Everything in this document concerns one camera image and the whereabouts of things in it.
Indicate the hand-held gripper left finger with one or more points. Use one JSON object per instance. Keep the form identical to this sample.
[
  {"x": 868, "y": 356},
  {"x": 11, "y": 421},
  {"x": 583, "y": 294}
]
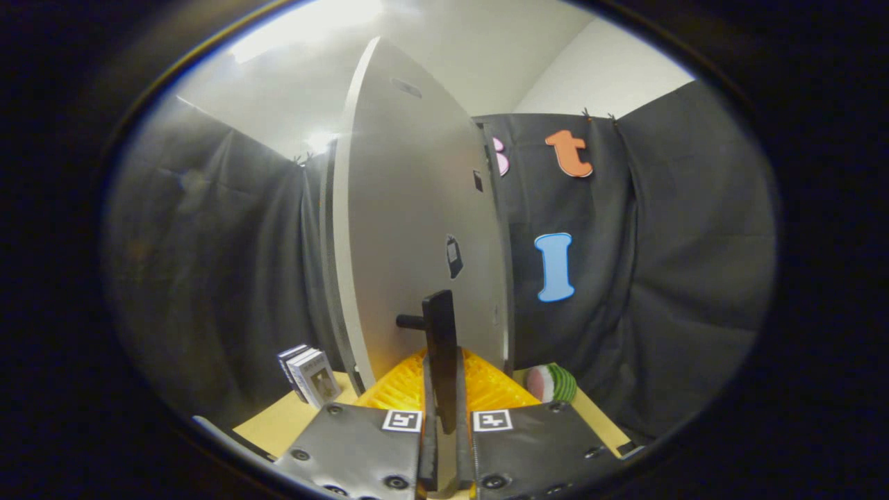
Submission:
[{"x": 430, "y": 451}]

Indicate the white shoe cabinet door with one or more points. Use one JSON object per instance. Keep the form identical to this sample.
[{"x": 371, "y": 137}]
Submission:
[{"x": 396, "y": 208}]

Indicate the grey shoe cabinet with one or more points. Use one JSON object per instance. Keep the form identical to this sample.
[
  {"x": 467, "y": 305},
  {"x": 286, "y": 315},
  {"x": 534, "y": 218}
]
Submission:
[{"x": 326, "y": 243}]

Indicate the stack of white books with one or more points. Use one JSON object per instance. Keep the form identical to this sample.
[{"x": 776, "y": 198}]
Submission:
[{"x": 312, "y": 378}]

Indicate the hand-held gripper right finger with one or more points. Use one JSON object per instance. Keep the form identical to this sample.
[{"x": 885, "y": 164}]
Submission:
[{"x": 464, "y": 444}]

